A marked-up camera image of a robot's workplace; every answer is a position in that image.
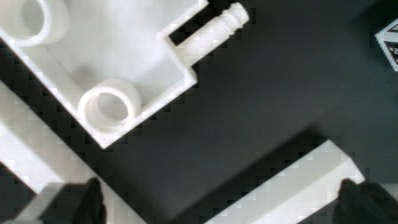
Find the white tagged chair leg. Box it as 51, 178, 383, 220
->
375, 19, 398, 72

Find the white obstacle fence bar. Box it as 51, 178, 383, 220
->
0, 82, 145, 224

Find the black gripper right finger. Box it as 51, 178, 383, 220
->
332, 179, 398, 224

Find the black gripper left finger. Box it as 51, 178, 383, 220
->
39, 178, 106, 224

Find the white chair seat part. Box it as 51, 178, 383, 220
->
0, 0, 248, 147

